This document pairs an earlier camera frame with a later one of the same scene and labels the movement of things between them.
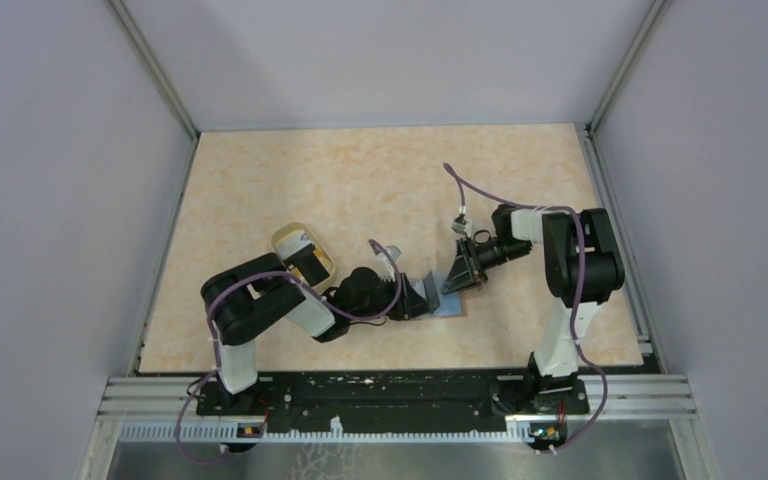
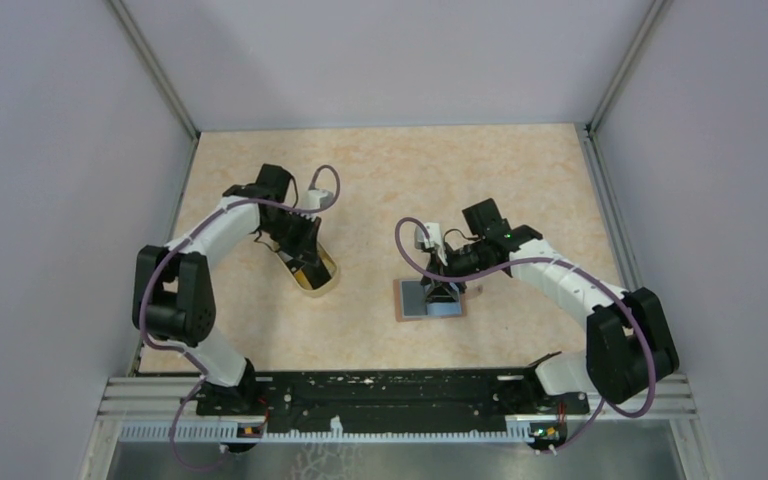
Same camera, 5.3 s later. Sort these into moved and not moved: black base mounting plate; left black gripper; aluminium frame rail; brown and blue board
Moved: left black gripper
Not moved: black base mounting plate; brown and blue board; aluminium frame rail
